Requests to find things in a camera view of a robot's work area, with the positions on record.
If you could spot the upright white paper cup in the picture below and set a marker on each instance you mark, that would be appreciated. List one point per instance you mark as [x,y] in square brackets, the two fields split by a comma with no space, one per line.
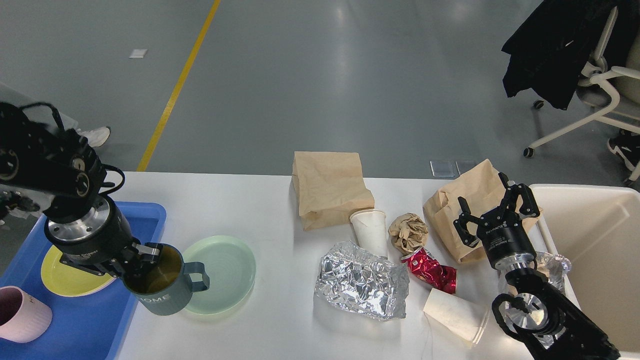
[371,232]

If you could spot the yellow plate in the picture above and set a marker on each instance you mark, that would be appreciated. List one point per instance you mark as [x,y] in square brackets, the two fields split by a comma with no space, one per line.
[66,281]

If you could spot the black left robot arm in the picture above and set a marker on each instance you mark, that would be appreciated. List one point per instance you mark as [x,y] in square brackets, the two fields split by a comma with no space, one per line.
[57,172]

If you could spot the green plate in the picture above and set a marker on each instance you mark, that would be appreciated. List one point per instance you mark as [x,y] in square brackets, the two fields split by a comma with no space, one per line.
[231,267]

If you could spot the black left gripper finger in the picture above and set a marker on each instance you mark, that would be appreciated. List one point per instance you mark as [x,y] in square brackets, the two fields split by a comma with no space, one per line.
[147,256]
[118,269]

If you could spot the blue plastic tray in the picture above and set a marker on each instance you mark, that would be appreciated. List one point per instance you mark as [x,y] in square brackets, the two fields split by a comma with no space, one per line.
[90,327]

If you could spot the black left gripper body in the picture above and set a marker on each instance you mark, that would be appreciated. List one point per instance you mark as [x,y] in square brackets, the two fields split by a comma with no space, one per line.
[101,236]

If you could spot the flat brown paper bag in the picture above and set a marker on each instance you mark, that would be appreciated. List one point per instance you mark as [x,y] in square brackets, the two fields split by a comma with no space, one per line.
[329,187]

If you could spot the person in white sneakers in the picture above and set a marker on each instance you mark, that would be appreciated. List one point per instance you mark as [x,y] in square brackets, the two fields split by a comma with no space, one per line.
[42,114]

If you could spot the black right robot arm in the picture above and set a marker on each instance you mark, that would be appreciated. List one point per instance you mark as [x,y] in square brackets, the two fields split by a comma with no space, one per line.
[582,340]

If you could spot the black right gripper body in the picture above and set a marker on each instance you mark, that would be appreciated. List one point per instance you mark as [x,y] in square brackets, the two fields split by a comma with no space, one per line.
[504,239]

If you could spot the foil with brown paper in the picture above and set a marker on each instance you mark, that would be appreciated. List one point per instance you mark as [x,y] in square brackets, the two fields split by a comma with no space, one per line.
[555,267]

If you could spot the lying white paper cup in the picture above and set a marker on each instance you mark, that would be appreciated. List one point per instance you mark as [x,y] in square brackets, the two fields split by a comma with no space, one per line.
[464,318]

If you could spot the beige plastic bin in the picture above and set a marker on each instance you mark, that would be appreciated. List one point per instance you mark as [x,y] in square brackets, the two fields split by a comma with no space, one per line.
[598,229]

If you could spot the crushed red can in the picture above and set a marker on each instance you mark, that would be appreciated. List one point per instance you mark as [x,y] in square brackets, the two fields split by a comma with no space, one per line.
[425,267]

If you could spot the white office chair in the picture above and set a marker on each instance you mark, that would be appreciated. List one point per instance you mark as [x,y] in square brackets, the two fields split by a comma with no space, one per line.
[594,89]

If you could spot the crumpled brown paper ball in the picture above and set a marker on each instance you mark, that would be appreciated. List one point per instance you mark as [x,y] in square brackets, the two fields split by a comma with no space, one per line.
[408,233]

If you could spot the crumpled aluminium foil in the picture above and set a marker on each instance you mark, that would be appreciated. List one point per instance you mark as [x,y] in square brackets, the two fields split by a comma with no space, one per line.
[355,280]

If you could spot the pink mug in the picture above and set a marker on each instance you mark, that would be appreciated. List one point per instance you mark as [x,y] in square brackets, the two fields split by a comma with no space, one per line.
[23,318]

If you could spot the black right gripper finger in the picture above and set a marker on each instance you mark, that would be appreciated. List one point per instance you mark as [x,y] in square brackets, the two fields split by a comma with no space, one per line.
[518,202]
[461,224]

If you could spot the dark teal mug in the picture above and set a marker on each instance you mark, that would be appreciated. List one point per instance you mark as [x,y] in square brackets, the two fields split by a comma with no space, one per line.
[168,284]

